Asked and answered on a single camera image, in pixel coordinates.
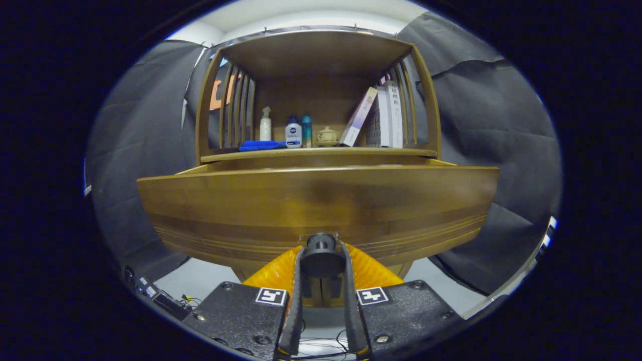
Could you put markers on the beige lidded ceramic teacup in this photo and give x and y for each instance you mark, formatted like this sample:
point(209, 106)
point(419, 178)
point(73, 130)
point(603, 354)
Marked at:
point(327, 136)

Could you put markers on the white pump bottle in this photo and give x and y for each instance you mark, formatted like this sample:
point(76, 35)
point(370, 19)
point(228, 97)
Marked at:
point(265, 128)

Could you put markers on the teal slim bottle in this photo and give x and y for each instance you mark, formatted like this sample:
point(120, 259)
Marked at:
point(306, 131)

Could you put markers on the black backdrop cloth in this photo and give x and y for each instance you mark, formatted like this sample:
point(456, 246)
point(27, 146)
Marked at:
point(501, 125)

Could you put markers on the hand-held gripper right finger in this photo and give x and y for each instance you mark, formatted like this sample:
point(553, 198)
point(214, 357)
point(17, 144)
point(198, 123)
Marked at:
point(351, 311)

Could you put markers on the black round drawer knob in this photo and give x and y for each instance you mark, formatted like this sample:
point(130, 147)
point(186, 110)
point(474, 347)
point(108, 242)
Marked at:
point(321, 258)

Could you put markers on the wooden countertop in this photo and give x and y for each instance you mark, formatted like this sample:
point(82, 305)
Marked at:
point(321, 153)

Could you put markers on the purple and white book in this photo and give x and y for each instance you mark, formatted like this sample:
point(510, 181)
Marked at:
point(357, 118)

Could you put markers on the blue folded cloth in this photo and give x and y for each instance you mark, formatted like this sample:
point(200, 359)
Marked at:
point(261, 146)

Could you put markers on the white striped furniture edge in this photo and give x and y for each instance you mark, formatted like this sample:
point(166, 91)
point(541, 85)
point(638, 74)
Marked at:
point(549, 235)

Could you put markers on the wooden cabinet door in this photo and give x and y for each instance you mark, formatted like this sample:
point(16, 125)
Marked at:
point(313, 300)
point(328, 300)

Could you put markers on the white bottle with blue cap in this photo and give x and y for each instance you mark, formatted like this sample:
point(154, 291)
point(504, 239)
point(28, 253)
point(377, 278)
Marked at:
point(293, 135)

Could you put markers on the dark patterned book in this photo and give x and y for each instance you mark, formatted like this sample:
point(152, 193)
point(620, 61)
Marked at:
point(373, 125)

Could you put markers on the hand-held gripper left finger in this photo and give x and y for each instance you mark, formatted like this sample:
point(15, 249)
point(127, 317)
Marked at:
point(296, 311)

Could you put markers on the brown wooden cabinet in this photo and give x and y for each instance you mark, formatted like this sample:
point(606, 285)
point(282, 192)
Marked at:
point(316, 50)

